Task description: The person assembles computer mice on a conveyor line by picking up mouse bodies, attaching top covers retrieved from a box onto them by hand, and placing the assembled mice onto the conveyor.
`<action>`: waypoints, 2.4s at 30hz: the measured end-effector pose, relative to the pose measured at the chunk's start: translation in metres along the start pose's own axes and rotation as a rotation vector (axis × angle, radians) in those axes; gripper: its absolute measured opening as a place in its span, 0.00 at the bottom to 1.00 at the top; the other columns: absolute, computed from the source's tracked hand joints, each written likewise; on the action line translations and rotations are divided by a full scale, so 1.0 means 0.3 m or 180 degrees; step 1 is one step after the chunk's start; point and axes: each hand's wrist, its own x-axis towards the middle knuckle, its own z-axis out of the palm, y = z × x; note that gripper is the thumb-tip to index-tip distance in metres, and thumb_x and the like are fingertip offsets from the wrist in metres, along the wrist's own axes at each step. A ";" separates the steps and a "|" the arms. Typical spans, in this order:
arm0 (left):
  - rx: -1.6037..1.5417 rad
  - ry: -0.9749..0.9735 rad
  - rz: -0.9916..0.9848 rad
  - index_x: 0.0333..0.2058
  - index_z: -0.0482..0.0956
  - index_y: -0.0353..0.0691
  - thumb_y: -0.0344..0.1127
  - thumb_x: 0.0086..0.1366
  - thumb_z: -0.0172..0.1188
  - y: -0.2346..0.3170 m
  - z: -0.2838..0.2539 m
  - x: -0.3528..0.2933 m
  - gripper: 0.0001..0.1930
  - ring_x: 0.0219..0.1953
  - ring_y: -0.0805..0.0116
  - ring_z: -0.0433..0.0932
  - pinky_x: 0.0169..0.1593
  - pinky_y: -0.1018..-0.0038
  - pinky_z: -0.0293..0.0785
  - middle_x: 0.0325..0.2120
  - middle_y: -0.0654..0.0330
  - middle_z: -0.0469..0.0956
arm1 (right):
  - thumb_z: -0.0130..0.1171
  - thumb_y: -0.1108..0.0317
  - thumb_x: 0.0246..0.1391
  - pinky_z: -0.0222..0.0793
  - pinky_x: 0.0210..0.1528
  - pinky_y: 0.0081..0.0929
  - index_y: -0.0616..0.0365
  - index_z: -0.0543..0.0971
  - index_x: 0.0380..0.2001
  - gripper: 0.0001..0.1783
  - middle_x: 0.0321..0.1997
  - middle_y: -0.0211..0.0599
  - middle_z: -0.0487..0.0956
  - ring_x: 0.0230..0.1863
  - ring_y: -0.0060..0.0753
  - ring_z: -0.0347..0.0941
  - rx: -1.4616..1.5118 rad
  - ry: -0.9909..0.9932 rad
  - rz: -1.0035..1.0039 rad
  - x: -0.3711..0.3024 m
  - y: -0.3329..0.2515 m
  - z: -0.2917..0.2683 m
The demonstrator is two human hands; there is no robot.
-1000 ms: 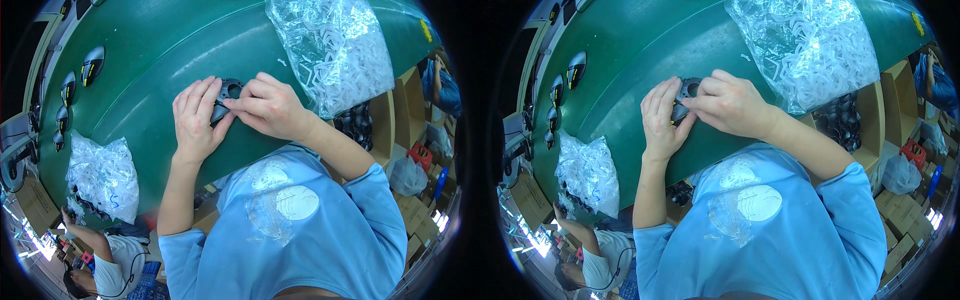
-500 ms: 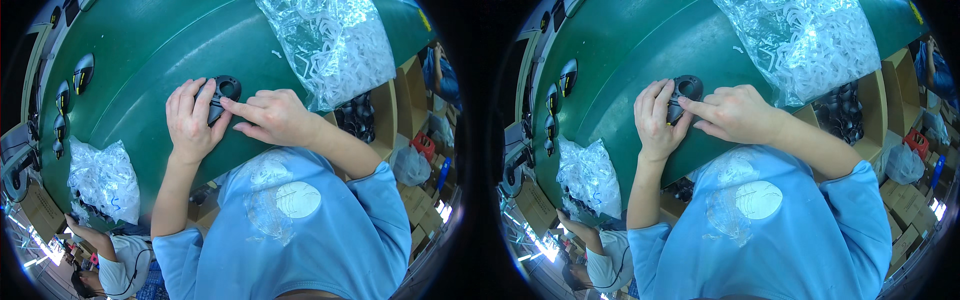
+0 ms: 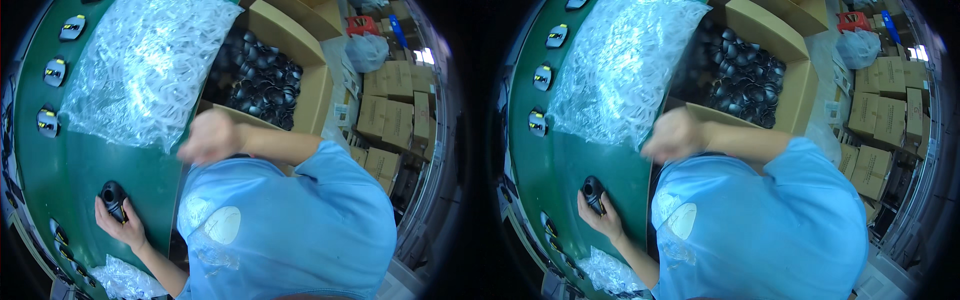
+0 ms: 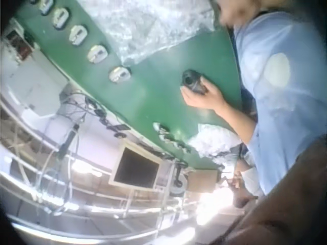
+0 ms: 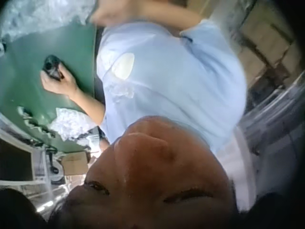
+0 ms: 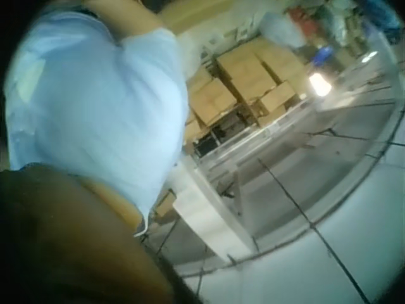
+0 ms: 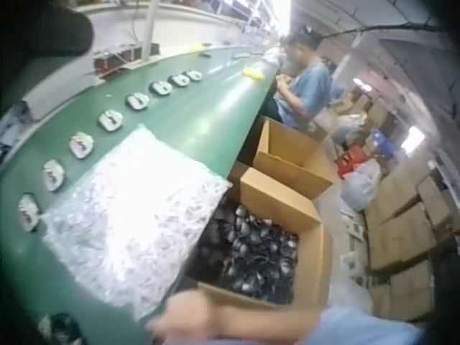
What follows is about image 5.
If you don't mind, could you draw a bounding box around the person's right hand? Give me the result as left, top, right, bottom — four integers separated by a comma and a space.
91, 2, 120, 26

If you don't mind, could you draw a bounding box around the person's left hand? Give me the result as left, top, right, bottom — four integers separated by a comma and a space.
40, 64, 80, 96

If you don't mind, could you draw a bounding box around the black round metal part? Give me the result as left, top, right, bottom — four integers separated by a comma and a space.
42, 54, 64, 80

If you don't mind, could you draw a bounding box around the green table mat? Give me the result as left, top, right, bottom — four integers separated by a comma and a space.
0, 22, 105, 153

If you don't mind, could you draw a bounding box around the crumpled white plastic bag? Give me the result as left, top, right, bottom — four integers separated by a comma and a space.
49, 107, 101, 146

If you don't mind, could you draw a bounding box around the row of small black parts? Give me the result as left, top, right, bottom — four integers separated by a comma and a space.
16, 106, 57, 145

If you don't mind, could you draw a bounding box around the heap of clear plastic wrap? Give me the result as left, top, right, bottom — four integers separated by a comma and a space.
0, 0, 101, 41

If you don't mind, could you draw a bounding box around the small brown cardboard box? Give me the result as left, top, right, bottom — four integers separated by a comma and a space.
61, 151, 89, 177

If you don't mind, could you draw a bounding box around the dark open crate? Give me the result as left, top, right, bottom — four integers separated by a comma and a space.
0, 137, 34, 184

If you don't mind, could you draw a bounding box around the coil of clear plastic tubing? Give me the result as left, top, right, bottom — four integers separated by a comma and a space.
238, 71, 305, 158

